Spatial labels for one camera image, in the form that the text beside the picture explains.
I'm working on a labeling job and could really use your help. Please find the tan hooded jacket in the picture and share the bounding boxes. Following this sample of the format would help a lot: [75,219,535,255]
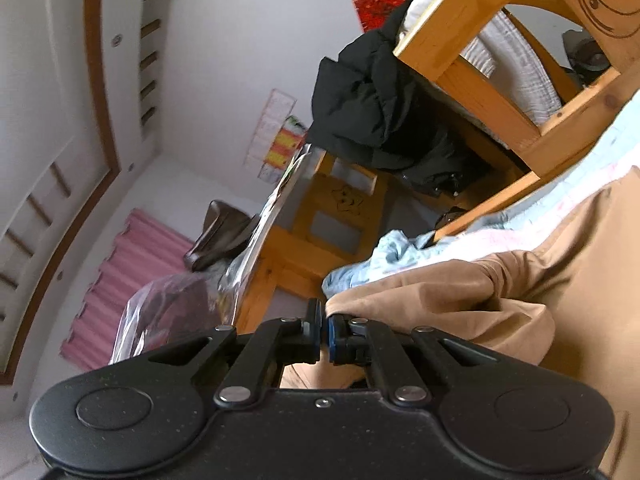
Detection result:
[278,167,640,480]

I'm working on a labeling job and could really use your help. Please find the clear plastic bag of clothes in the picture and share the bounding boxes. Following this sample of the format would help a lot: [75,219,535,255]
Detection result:
[110,143,317,364]

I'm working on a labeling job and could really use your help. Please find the brown leather bag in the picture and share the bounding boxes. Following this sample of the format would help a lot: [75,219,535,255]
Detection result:
[183,200,260,272]

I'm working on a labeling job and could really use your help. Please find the pink curtain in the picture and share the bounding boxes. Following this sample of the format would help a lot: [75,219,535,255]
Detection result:
[60,208,192,370]

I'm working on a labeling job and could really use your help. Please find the grey white towel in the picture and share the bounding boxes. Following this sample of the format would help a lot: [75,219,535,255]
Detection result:
[397,0,564,129]

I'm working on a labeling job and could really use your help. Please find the light blue blanket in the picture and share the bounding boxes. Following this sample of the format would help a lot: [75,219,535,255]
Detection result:
[321,89,640,302]

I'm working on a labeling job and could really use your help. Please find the wooden bed frame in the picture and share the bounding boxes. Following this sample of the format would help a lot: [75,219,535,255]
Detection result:
[234,0,640,336]

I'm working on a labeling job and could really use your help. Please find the white paper wall notices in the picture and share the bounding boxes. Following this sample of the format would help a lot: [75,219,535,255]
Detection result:
[244,89,307,184]

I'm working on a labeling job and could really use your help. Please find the black jacket on rail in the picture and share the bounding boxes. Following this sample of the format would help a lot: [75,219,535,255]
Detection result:
[307,0,490,196]

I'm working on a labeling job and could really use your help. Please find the red paper wall decoration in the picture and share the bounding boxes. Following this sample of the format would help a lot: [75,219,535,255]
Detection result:
[352,0,405,32]

